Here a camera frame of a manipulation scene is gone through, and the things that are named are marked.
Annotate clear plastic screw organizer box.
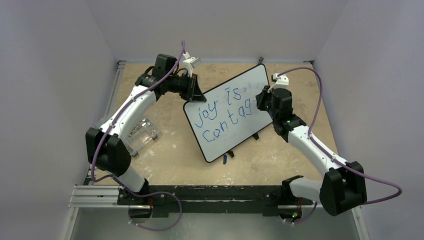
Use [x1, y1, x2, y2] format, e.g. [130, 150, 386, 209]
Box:
[126, 117, 160, 157]

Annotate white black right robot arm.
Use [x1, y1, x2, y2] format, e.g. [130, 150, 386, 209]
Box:
[255, 85, 367, 216]

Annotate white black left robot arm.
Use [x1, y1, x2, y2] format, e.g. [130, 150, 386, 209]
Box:
[85, 51, 207, 205]

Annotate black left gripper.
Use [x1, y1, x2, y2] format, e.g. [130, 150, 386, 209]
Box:
[166, 72, 206, 102]

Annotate white whiteboard with black frame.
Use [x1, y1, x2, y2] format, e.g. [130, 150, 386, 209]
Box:
[183, 64, 272, 163]

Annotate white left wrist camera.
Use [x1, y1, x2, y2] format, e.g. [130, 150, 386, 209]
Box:
[182, 52, 202, 77]

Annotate aluminium frame rail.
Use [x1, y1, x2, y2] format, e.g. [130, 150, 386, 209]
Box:
[70, 59, 367, 227]

